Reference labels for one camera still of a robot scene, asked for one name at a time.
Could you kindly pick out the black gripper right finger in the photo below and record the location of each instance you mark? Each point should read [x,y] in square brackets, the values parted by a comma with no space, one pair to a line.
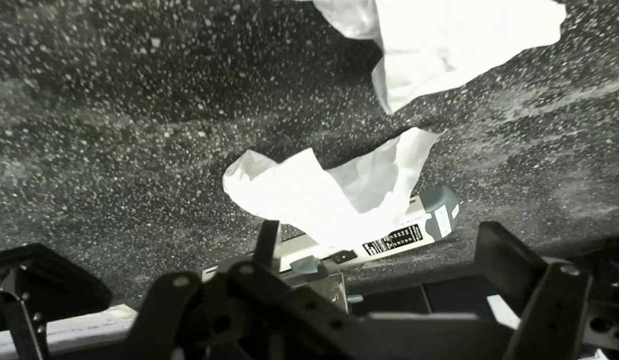
[545,300]

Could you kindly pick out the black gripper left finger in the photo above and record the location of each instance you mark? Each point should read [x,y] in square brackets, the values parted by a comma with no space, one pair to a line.
[221,321]

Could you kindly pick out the rounded white paper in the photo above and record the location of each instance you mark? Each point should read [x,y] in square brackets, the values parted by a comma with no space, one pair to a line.
[322,201]

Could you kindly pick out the white cloth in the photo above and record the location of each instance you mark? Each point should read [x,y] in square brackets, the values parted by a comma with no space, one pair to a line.
[442,41]

